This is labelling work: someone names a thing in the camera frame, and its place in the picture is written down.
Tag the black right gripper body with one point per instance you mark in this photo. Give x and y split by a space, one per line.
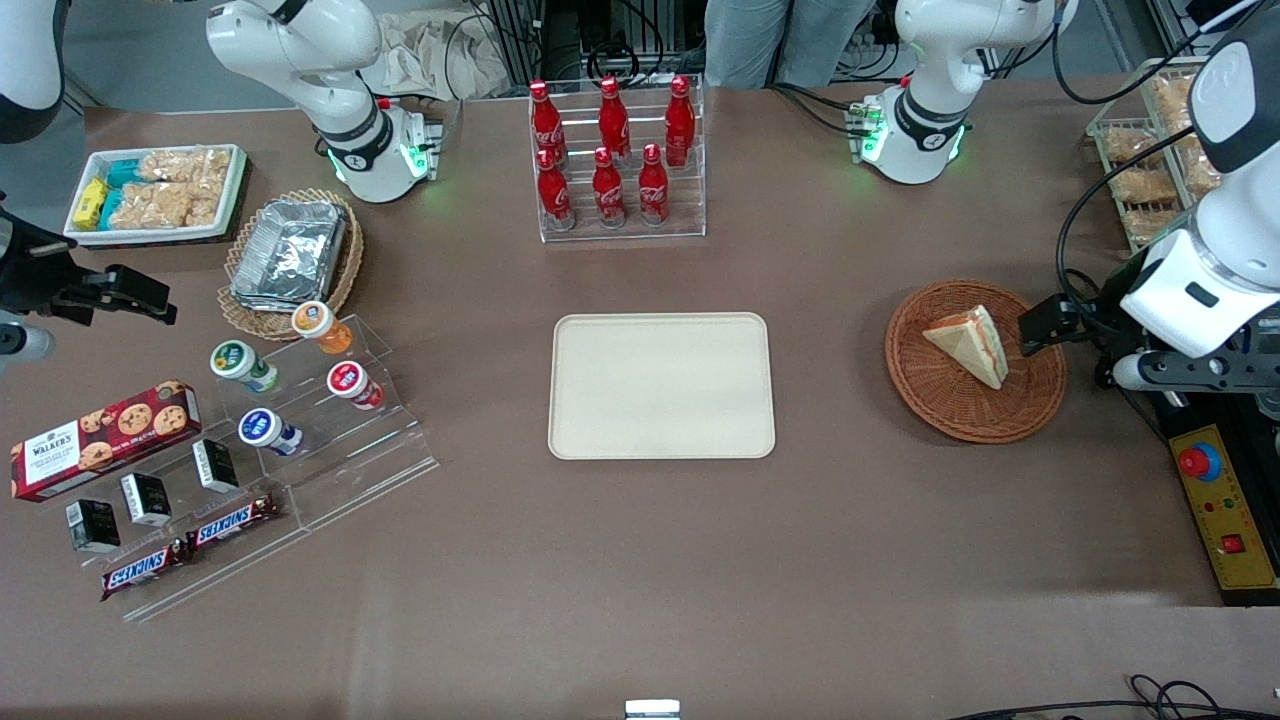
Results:
30 280

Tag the triangular sandwich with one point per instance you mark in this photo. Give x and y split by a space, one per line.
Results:
970 345

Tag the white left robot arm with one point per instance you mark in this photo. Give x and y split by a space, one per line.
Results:
940 100

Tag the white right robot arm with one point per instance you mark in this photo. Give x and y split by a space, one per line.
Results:
300 60

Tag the dark brown wicker basket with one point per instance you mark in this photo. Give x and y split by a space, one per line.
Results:
940 410

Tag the white rectangular snack tray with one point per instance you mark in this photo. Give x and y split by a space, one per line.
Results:
238 175

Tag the light tan wicker basket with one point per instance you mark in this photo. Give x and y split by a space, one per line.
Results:
345 270

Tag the beige rectangular serving tray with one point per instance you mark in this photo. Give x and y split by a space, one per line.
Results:
660 385

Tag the black power plug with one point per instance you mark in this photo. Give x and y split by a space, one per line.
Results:
1107 375

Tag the clear bag of fried snacks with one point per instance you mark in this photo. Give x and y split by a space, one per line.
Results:
1152 225
1200 165
1130 145
1175 100
1142 185

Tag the small yellow snack packet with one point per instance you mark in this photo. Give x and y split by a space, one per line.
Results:
87 213
97 192

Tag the small teal snack packet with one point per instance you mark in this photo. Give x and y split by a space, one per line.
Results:
122 174
111 207

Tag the clear bag of rice crackers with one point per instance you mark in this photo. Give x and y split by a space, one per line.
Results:
185 165
160 205

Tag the green lid gum jar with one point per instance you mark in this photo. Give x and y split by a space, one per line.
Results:
235 360

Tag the black countertop appliance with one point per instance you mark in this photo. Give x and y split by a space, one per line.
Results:
1220 410

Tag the red Walkers cookie box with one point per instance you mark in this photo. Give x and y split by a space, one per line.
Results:
100 440

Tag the aluminium foil container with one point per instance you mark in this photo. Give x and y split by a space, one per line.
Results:
290 250

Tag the orange lid gum jar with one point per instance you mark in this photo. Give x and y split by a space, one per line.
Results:
315 322

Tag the blue lid gum jar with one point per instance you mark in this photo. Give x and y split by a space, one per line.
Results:
260 428

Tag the small black carton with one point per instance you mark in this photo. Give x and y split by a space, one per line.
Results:
215 465
93 525
146 500

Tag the red lid gum jar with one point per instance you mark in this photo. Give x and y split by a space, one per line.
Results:
347 381

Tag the yellow emergency stop box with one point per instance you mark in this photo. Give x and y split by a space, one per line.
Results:
1225 520

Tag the Snickers chocolate bar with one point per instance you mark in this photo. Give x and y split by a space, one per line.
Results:
232 522
145 570

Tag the clear acrylic stepped riser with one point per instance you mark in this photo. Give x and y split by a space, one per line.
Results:
390 450
240 570

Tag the clear acrylic bottle rack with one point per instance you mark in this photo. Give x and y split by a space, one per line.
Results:
690 215

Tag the person in grey jeans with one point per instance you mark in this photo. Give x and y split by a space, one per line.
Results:
780 40

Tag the red cola bottle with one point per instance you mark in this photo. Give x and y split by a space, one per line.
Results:
608 192
680 120
545 120
613 120
653 190
555 195

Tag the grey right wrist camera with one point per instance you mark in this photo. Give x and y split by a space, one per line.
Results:
25 343

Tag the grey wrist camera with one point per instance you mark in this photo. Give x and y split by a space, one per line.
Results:
25 343
1200 372

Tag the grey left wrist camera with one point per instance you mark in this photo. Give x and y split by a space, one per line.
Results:
1200 372

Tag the small white bracket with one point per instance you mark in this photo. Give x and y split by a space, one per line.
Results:
652 710

